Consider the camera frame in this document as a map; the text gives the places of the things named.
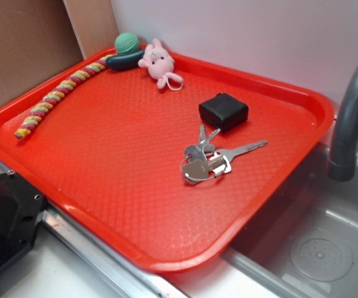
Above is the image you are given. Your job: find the small black box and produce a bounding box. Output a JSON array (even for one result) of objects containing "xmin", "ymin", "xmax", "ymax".
[{"xmin": 198, "ymin": 93, "xmax": 249, "ymax": 133}]

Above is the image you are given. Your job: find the silver key pair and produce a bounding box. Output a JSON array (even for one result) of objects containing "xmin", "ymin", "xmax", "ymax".
[{"xmin": 184, "ymin": 124, "xmax": 221, "ymax": 161}]

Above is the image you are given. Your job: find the long silver key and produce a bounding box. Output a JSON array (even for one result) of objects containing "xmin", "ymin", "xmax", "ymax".
[{"xmin": 209, "ymin": 140, "xmax": 267, "ymax": 176}]

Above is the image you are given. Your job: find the green dimpled ball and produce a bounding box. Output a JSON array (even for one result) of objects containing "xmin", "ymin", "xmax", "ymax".
[{"xmin": 114, "ymin": 32, "xmax": 140, "ymax": 55}]

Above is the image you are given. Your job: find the light wooden board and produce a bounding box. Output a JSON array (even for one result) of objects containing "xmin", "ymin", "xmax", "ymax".
[{"xmin": 63, "ymin": 0, "xmax": 118, "ymax": 59}]

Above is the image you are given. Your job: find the grey plastic faucet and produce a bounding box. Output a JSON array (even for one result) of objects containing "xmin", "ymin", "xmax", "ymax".
[{"xmin": 327, "ymin": 66, "xmax": 358, "ymax": 181}]

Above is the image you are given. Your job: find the grey plastic sink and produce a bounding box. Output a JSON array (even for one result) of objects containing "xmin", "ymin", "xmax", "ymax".
[{"xmin": 166, "ymin": 141, "xmax": 358, "ymax": 298}]

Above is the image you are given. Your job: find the brown cardboard panel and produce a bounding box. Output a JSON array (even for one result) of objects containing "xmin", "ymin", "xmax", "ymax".
[{"xmin": 0, "ymin": 1, "xmax": 83, "ymax": 107}]

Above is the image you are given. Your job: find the pink plush animal keychain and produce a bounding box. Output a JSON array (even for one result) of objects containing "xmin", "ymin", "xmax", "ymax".
[{"xmin": 138, "ymin": 38, "xmax": 184, "ymax": 91}]

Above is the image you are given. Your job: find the dark teal toy handle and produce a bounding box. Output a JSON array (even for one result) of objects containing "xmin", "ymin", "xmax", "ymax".
[{"xmin": 106, "ymin": 50, "xmax": 145, "ymax": 71}]

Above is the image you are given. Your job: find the multicolour twisted rope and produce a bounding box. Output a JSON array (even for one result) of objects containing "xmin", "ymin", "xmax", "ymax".
[{"xmin": 14, "ymin": 54, "xmax": 114, "ymax": 140}]

